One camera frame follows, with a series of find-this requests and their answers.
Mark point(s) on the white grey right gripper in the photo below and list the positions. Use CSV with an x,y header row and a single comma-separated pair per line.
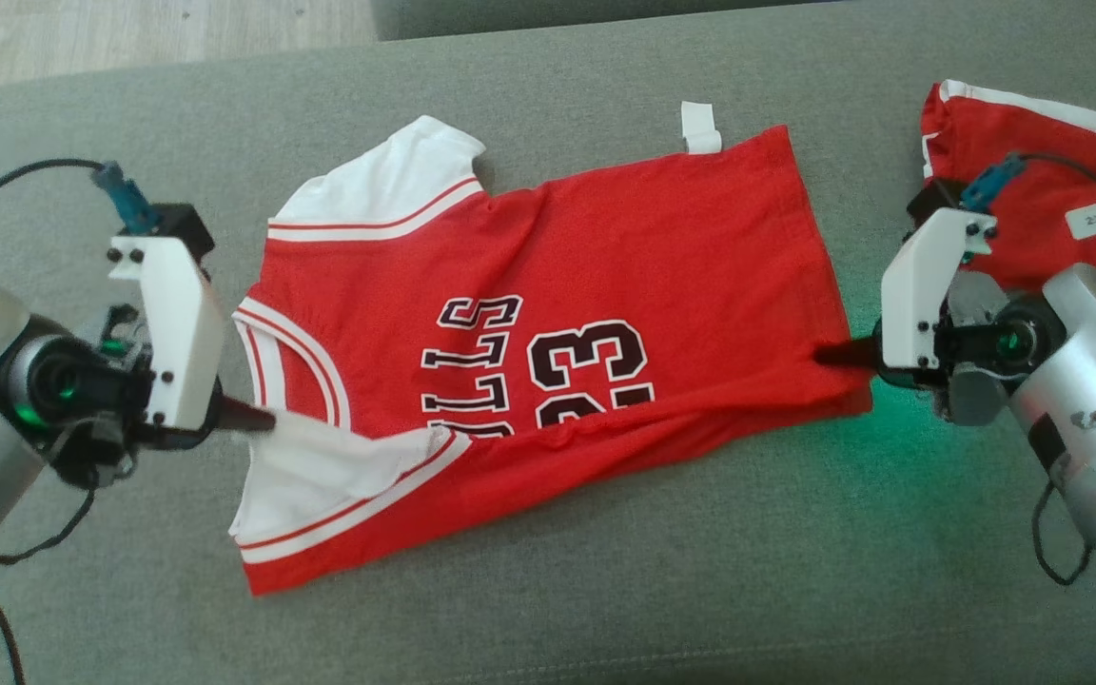
x,y
914,304

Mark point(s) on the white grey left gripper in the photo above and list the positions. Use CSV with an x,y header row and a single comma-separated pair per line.
x,y
177,333

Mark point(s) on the red Bulls 23 jersey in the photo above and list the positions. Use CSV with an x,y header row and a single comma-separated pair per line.
x,y
605,266

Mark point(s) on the red shorts with white stripe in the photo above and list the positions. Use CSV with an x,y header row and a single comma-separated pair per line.
x,y
1014,124

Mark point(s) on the large grey sofa seat cushion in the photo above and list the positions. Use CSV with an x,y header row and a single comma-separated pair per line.
x,y
548,609

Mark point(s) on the small grey sofa seat cushion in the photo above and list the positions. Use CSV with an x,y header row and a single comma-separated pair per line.
x,y
586,14

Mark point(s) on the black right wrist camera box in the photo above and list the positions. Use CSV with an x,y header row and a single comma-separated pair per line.
x,y
930,202

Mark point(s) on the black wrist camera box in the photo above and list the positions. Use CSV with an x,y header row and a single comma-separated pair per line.
x,y
182,228
930,202

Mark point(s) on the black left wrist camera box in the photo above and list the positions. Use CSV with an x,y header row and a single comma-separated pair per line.
x,y
182,228

